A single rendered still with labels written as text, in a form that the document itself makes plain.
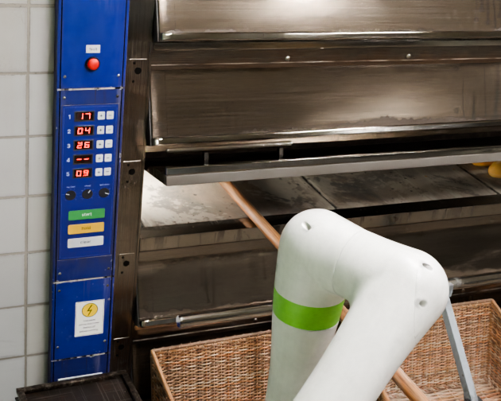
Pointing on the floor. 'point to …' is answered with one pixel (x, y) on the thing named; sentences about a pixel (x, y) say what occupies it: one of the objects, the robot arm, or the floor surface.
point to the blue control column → (85, 343)
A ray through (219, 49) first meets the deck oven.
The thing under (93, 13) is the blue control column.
